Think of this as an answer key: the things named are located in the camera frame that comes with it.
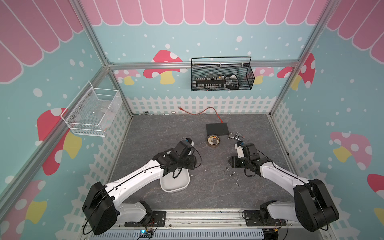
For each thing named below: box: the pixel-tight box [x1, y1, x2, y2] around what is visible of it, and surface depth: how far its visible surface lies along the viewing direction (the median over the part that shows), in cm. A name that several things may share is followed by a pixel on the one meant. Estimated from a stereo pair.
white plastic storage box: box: [160, 168, 191, 193], surface depth 84 cm
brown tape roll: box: [207, 134, 220, 146], surface depth 105 cm
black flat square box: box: [206, 122, 229, 136], surface depth 115 cm
